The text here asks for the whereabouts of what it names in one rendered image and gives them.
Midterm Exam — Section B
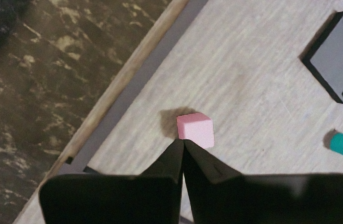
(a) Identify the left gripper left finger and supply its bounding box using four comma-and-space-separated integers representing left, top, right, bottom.
38, 139, 184, 224

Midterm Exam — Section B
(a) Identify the pink cube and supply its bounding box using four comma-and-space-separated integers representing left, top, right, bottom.
177, 113, 214, 148

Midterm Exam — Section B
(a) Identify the teal cylinder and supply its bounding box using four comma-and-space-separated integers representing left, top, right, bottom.
330, 133, 343, 155

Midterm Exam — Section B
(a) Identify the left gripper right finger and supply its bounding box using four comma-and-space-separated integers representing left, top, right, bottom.
183, 139, 343, 224

